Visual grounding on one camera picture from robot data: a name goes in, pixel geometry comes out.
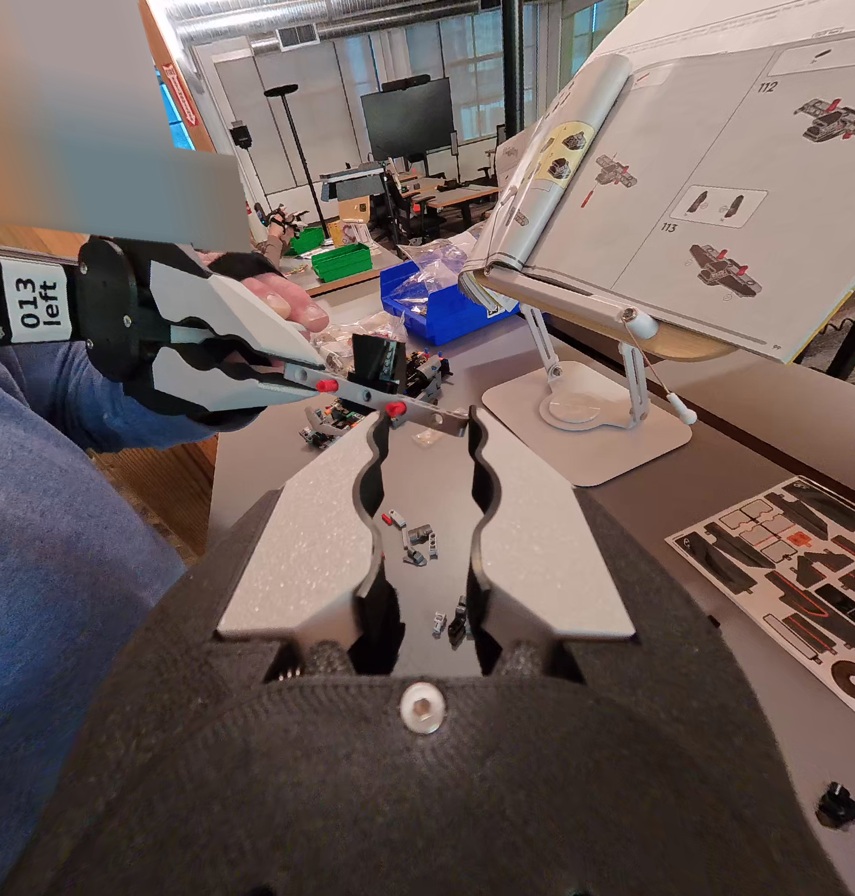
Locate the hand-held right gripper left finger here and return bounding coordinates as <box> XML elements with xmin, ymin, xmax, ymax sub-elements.
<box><xmin>215</xmin><ymin>409</ymin><xmax>395</xmax><ymax>673</ymax></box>

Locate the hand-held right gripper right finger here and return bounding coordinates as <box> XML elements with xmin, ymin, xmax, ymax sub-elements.
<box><xmin>466</xmin><ymin>405</ymin><xmax>636</xmax><ymax>673</ymax></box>

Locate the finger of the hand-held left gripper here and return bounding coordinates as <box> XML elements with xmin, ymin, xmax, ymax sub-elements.
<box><xmin>148</xmin><ymin>262</ymin><xmax>332</xmax><ymax>371</ymax></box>
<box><xmin>148</xmin><ymin>345</ymin><xmax>326</xmax><ymax>420</ymax></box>

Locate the small grey black brick assembly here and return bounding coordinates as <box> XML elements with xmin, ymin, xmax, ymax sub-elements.
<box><xmin>350</xmin><ymin>334</ymin><xmax>410</xmax><ymax>397</ymax></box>

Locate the long light grey lego beam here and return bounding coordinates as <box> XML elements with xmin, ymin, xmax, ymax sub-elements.
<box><xmin>278</xmin><ymin>362</ymin><xmax>473</xmax><ymax>436</ymax></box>

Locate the cluster of grey lego connectors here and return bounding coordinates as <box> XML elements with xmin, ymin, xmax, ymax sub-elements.
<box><xmin>394</xmin><ymin>521</ymin><xmax>438</xmax><ymax>569</ymax></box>

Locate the cluster of dark lego connectors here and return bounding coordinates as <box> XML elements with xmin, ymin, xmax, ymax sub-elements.
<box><xmin>429</xmin><ymin>595</ymin><xmax>472</xmax><ymax>648</ymax></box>

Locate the partly built lego model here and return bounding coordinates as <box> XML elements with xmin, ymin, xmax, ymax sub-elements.
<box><xmin>298</xmin><ymin>329</ymin><xmax>452</xmax><ymax>452</ymax></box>

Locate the lego sticker sheet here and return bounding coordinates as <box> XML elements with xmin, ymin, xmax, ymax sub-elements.
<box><xmin>665</xmin><ymin>475</ymin><xmax>855</xmax><ymax>728</ymax></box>

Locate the small black lego piece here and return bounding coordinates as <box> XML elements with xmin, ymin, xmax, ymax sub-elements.
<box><xmin>816</xmin><ymin>782</ymin><xmax>855</xmax><ymax>831</ymax></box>

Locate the lego instruction booklet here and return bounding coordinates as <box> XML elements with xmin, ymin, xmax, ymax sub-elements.
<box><xmin>460</xmin><ymin>0</ymin><xmax>855</xmax><ymax>365</ymax></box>

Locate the person's left hand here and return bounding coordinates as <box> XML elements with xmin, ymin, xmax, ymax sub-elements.
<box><xmin>243</xmin><ymin>271</ymin><xmax>332</xmax><ymax>334</ymax></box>

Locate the green storage bin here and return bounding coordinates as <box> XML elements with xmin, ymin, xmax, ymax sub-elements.
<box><xmin>308</xmin><ymin>241</ymin><xmax>377</xmax><ymax>285</ymax></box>

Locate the white device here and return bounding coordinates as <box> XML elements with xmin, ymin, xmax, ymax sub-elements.
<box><xmin>477</xmin><ymin>297</ymin><xmax>699</xmax><ymax>435</ymax></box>

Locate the black floor lamp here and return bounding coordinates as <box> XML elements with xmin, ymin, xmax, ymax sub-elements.
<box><xmin>263</xmin><ymin>83</ymin><xmax>332</xmax><ymax>242</ymax></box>

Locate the blue storage bin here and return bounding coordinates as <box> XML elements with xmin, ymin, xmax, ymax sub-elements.
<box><xmin>378</xmin><ymin>259</ymin><xmax>521</xmax><ymax>348</ymax></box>

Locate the person's blue clothing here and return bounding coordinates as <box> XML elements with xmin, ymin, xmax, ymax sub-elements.
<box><xmin>0</xmin><ymin>343</ymin><xmax>190</xmax><ymax>896</ymax></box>

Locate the black monitor screen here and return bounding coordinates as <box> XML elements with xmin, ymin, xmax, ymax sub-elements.
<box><xmin>359</xmin><ymin>76</ymin><xmax>458</xmax><ymax>163</ymax></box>

